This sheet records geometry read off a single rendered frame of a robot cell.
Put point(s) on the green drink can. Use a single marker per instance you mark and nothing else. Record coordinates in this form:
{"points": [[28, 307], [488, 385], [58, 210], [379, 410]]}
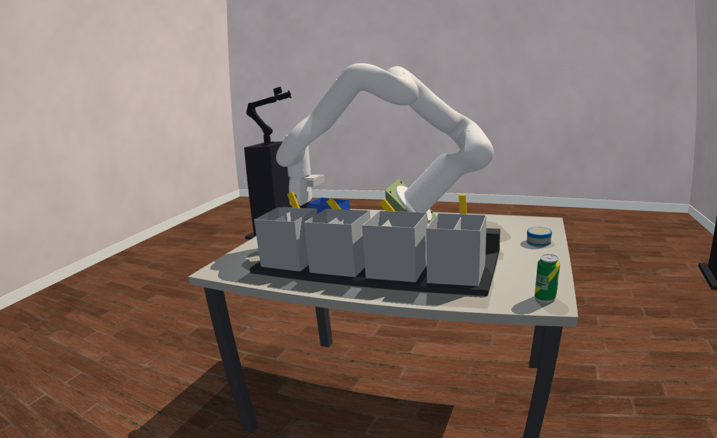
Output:
{"points": [[547, 278]]}

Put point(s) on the blue open bin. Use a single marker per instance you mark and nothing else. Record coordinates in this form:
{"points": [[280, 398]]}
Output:
{"points": [[321, 204]]}

